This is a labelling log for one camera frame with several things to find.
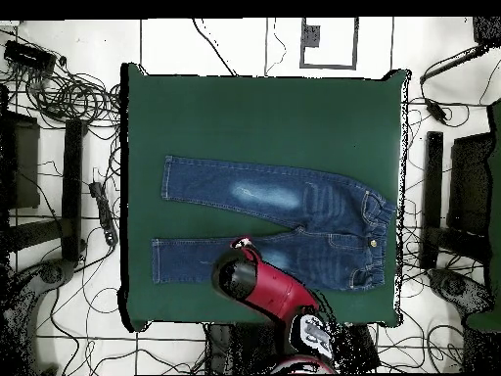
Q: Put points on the small grey square patch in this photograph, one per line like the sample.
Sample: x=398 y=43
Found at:
x=311 y=36

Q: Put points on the black stand leg bar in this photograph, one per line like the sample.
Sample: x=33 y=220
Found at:
x=433 y=196
x=72 y=188

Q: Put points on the dark flat panel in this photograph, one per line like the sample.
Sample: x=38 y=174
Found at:
x=469 y=184
x=25 y=164

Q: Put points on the grey square floor frame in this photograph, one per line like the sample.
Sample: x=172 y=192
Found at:
x=355 y=43

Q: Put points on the dark green table cloth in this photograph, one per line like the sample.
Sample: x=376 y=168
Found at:
x=235 y=109

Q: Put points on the black power strip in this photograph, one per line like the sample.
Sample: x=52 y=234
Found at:
x=364 y=346
x=103 y=213

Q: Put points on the black corner box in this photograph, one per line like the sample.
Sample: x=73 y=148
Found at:
x=487 y=31

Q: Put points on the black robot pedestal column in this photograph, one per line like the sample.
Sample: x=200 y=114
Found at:
x=235 y=348

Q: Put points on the black rod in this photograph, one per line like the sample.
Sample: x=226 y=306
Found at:
x=450 y=64

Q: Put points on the black round stand base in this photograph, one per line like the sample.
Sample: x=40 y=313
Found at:
x=53 y=272
x=454 y=286

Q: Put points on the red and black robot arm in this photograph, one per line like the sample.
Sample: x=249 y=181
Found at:
x=274 y=290

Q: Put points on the blue denim jeans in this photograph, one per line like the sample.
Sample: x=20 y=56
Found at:
x=336 y=219

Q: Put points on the black power brick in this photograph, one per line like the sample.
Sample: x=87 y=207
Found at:
x=436 y=110

